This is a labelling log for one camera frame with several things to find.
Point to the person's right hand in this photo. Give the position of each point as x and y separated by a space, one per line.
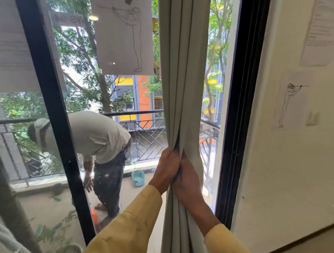
189 185

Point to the person's left hand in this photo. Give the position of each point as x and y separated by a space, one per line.
165 172

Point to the light grey curtain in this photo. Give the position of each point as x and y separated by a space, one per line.
182 65
10 242

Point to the person's left forearm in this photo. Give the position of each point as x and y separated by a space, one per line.
130 229

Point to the person's right forearm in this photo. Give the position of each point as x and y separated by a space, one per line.
224 242

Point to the black metal balcony railing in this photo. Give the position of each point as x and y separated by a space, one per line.
135 112

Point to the orange brick building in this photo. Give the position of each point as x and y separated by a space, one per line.
144 91

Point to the orange object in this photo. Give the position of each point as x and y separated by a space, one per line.
94 216

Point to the green plant in dark pot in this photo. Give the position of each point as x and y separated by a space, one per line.
52 232

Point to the figure drawing paper sheet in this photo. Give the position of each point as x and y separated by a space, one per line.
122 39
289 104

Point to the dark skirting board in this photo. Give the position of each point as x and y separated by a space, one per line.
308 241

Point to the narrow printed paper strip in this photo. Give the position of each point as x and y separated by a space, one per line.
69 19

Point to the large grey paper sheet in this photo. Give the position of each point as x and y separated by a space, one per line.
15 52

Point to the white text paper sheet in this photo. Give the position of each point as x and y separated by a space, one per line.
319 31

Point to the black ribbed door frame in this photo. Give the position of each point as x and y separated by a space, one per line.
242 104

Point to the black sliding door frame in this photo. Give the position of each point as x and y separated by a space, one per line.
52 104

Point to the dark textured window post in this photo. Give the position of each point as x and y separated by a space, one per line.
15 208

